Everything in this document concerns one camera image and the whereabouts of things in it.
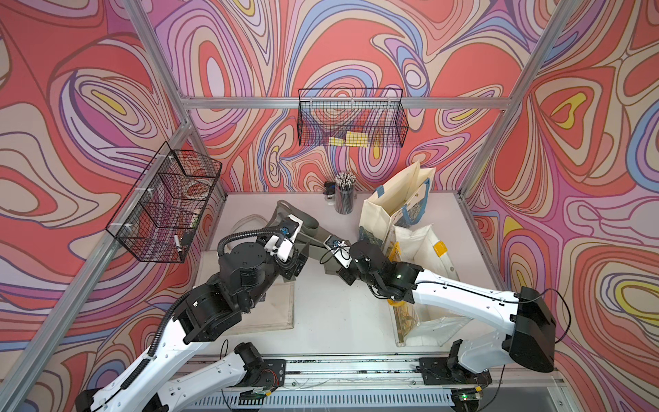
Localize aluminium frame post left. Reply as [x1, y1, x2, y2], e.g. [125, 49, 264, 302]
[120, 0, 230, 199]

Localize black wire basket back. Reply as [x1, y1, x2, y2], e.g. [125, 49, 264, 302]
[297, 86, 409, 149]

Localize black cup of sticks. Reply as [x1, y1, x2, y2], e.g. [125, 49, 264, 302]
[335, 172, 356, 215]

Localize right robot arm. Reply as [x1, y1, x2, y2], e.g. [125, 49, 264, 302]
[321, 235, 559, 374]

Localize aluminium frame post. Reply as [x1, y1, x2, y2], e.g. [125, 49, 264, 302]
[458, 0, 581, 200]
[120, 0, 230, 199]

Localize black wire basket left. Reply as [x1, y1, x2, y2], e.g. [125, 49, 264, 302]
[106, 142, 222, 264]

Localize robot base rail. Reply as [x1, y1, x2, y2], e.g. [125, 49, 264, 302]
[138, 352, 567, 412]

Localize olive green canvas bag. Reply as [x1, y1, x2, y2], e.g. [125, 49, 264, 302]
[268, 200, 331, 260]

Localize aluminium frame post right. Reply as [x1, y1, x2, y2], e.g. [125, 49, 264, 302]
[458, 0, 581, 200]

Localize yellow sticky notes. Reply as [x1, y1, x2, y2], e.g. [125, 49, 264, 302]
[328, 131, 370, 148]

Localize black wire basket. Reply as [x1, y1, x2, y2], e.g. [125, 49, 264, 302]
[297, 86, 409, 149]
[106, 142, 222, 264]

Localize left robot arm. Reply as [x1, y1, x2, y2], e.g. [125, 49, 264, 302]
[75, 214, 319, 411]

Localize aluminium frame crossbar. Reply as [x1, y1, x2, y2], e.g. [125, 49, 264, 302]
[179, 96, 513, 110]

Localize white yellow-handled bag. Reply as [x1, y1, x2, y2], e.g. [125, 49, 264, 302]
[385, 225, 475, 348]

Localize cream blue-handled tote bag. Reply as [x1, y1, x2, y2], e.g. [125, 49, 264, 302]
[359, 162, 436, 250]

